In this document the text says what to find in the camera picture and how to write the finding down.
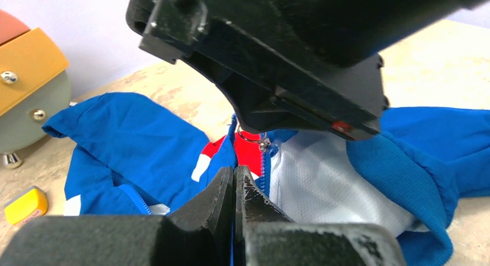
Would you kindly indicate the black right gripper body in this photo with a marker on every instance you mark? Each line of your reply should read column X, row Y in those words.
column 339, row 32

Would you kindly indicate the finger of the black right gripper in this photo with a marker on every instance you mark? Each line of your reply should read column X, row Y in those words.
column 269, row 93

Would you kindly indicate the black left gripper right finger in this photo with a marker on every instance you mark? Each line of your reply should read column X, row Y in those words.
column 264, row 235

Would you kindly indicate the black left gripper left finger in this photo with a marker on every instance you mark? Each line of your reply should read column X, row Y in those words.
column 199, row 233

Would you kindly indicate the blue white red jacket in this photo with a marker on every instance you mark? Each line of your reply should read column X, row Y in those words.
column 134, row 157

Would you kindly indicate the small yellow grey block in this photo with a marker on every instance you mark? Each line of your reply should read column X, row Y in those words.
column 29, row 204

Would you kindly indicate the round white drawer cabinet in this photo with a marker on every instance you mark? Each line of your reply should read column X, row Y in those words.
column 34, row 86

